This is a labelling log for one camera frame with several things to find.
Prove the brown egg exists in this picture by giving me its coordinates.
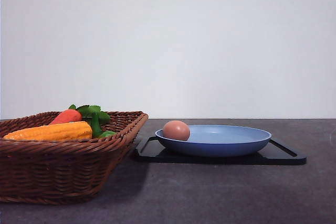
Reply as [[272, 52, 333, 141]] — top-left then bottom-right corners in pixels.
[[163, 120, 190, 141]]

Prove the blue round plate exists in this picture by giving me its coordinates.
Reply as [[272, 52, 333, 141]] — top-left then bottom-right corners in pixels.
[[155, 125, 271, 158]]

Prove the brown wicker basket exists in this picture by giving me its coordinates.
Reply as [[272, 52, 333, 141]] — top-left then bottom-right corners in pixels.
[[0, 111, 148, 205]]

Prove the black serving tray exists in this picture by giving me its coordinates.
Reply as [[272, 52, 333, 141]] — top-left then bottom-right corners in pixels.
[[133, 136, 307, 165]]

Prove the orange toy carrot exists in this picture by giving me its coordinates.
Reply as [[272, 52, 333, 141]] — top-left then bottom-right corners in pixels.
[[50, 105, 110, 125]]

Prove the yellow toy corn cob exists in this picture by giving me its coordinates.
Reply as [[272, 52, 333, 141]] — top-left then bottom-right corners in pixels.
[[3, 121, 93, 140]]

